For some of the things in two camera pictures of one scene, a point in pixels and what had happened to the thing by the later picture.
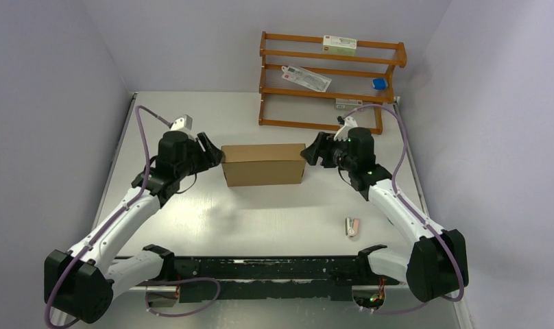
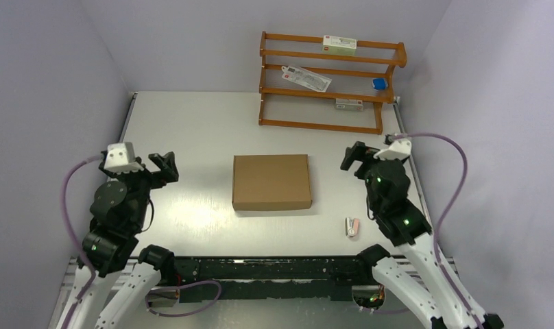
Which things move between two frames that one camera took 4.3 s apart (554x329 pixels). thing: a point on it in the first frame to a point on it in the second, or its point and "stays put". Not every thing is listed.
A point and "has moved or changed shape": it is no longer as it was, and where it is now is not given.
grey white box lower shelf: [347, 104] stays put
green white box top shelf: [339, 45] stays put
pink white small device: [352, 227] stays put
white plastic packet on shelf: [306, 77] stays put
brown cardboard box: [251, 164] has moved or changed shape
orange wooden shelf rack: [299, 86] stays put
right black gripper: [312, 153] to [360, 150]
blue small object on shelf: [380, 83] stays put
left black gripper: [214, 154] to [165, 163]
